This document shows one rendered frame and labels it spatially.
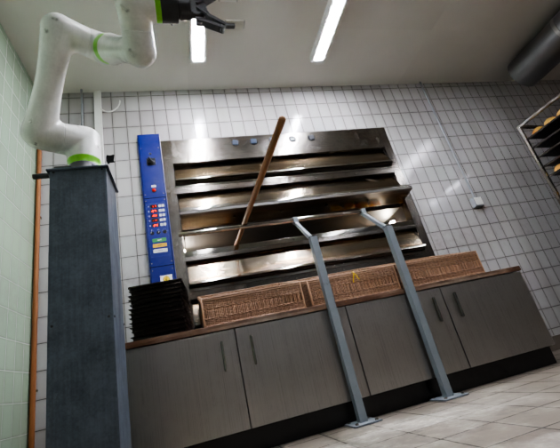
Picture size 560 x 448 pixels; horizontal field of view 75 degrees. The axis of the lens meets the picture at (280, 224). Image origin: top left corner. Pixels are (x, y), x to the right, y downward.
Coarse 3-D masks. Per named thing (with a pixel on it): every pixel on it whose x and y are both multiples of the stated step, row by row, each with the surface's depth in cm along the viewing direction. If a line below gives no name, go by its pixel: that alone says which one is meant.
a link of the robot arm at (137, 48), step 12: (108, 36) 139; (120, 36) 131; (132, 36) 119; (144, 36) 120; (108, 48) 136; (120, 48) 125; (132, 48) 120; (144, 48) 121; (108, 60) 143; (120, 60) 135; (132, 60) 122; (144, 60) 123
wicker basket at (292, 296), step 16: (256, 288) 243; (272, 288) 198; (288, 288) 199; (208, 304) 188; (224, 304) 190; (240, 304) 191; (256, 304) 235; (272, 304) 194; (288, 304) 196; (304, 304) 197; (208, 320) 184; (224, 320) 186
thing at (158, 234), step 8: (152, 208) 253; (160, 208) 254; (152, 216) 250; (160, 216) 251; (152, 224) 248; (160, 224) 249; (152, 232) 246; (160, 232) 247; (168, 232) 248; (152, 240) 243; (160, 240) 244; (168, 240) 245; (152, 248) 241; (160, 248) 242; (168, 248) 243; (152, 256) 239; (160, 256) 240
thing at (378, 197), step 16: (368, 192) 279; (384, 192) 284; (400, 192) 290; (224, 208) 250; (240, 208) 253; (256, 208) 258; (272, 208) 263; (288, 208) 268; (304, 208) 274; (320, 208) 280; (336, 208) 286; (352, 208) 292; (192, 224) 255; (208, 224) 260; (224, 224) 265
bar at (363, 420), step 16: (256, 224) 225; (272, 224) 228; (384, 224) 222; (320, 256) 200; (400, 256) 209; (320, 272) 196; (400, 272) 208; (416, 304) 199; (336, 320) 187; (416, 320) 199; (336, 336) 184; (432, 336) 193; (432, 352) 189; (352, 368) 178; (352, 384) 175; (448, 384) 184; (352, 400) 175; (432, 400) 185; (448, 400) 176; (368, 416) 177
